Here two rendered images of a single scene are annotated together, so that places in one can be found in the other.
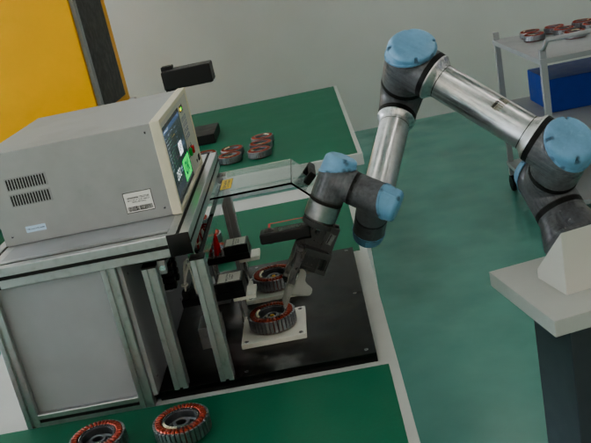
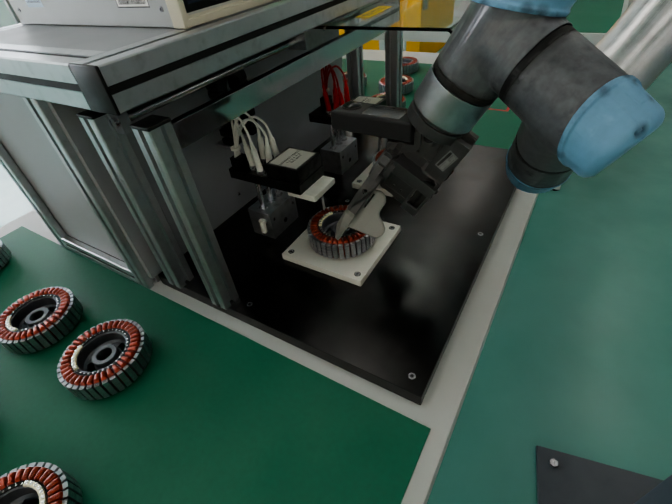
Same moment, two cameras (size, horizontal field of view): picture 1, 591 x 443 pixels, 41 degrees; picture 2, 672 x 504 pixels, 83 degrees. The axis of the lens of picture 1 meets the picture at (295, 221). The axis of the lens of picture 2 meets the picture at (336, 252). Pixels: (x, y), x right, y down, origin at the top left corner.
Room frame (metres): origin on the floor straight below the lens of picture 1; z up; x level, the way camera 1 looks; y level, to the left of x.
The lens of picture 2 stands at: (1.27, -0.16, 1.19)
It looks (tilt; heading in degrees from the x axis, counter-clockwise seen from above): 41 degrees down; 32
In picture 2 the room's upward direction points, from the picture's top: 7 degrees counter-clockwise
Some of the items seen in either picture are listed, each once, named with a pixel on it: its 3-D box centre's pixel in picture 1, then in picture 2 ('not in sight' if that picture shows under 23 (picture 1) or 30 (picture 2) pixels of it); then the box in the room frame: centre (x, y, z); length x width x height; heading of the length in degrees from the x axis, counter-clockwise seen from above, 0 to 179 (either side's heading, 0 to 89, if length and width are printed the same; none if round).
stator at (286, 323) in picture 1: (272, 317); (341, 230); (1.71, 0.10, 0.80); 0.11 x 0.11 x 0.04
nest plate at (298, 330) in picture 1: (274, 326); (342, 242); (1.71, 0.10, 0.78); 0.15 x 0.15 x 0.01; 87
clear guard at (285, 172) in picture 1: (252, 188); (410, 29); (2.00, 0.09, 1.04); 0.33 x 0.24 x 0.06; 87
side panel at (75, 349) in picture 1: (71, 348); (60, 188); (1.52, 0.51, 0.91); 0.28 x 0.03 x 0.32; 87
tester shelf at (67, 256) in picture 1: (117, 211); (203, 13); (1.84, 0.41, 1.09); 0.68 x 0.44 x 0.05; 177
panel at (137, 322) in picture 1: (161, 272); (255, 115); (1.84, 0.35, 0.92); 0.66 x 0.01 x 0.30; 177
